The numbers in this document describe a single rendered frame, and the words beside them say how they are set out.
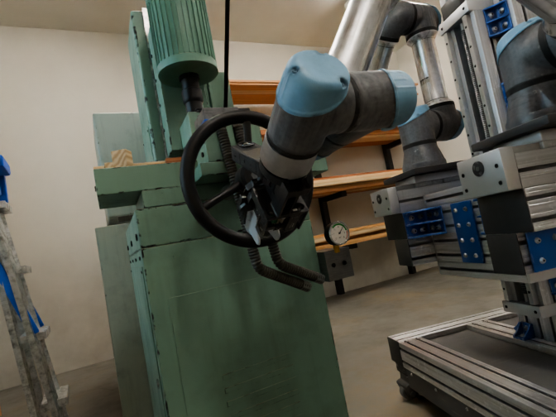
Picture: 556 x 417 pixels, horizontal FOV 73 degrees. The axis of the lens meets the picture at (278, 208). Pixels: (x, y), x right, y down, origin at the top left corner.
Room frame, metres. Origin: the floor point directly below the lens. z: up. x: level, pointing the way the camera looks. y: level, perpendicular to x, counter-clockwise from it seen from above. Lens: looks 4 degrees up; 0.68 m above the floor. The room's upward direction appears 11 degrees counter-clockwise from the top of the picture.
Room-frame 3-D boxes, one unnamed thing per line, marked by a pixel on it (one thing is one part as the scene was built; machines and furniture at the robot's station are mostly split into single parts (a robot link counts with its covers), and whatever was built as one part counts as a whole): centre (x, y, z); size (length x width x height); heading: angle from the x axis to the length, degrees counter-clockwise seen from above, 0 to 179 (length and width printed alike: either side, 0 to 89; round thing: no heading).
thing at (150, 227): (1.18, 0.24, 0.76); 0.57 x 0.45 x 0.09; 25
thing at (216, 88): (1.33, 0.14, 1.22); 0.09 x 0.08 x 0.15; 25
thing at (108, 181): (0.98, 0.13, 0.87); 0.61 x 0.30 x 0.06; 115
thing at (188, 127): (1.09, 0.19, 1.03); 0.14 x 0.07 x 0.09; 25
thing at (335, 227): (0.99, -0.14, 0.65); 0.06 x 0.04 x 0.08; 115
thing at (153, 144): (1.33, 0.31, 1.16); 0.22 x 0.22 x 0.72; 25
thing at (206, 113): (0.90, 0.09, 0.99); 0.13 x 0.11 x 0.06; 115
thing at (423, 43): (1.40, -0.67, 1.19); 0.15 x 0.12 x 0.55; 115
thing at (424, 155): (1.34, -0.55, 0.87); 0.15 x 0.15 x 0.10
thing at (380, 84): (0.50, -0.14, 0.83); 0.11 x 0.11 x 0.08; 24
